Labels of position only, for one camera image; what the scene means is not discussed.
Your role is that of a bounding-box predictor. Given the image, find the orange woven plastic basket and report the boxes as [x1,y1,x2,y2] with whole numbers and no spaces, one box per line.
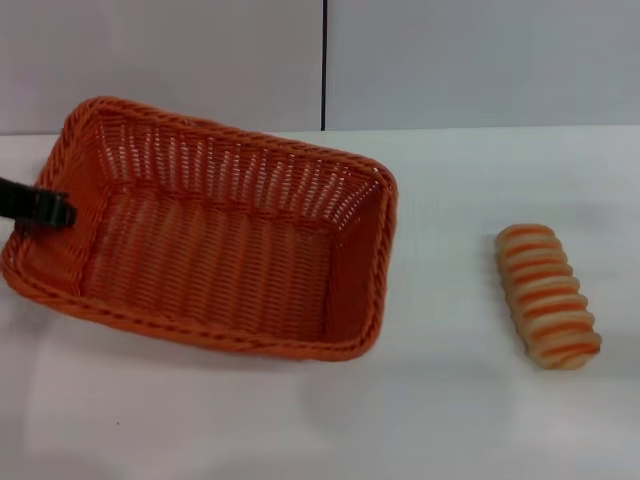
[0,96,401,362]

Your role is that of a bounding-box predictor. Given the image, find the striped twisted bread loaf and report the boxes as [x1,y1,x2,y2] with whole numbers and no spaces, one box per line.
[494,223,603,372]

